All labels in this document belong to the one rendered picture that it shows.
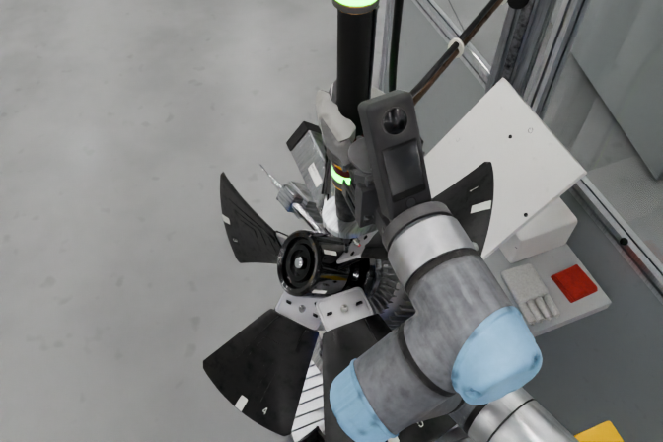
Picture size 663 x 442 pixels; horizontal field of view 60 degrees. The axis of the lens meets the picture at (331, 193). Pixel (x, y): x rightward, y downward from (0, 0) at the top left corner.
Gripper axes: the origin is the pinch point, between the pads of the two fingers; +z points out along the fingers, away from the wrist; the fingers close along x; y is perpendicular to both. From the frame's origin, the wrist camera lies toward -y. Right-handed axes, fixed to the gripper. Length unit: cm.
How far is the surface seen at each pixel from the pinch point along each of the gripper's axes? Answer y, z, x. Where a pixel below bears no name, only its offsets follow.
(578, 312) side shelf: 80, -9, 58
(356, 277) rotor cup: 48.7, 2.5, 4.5
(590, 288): 78, -5, 63
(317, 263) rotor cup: 40.7, 3.2, -2.8
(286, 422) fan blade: 72, -10, -15
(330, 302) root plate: 48.1, -0.7, -2.0
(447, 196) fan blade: 30.3, 1.4, 19.3
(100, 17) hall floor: 166, 290, -42
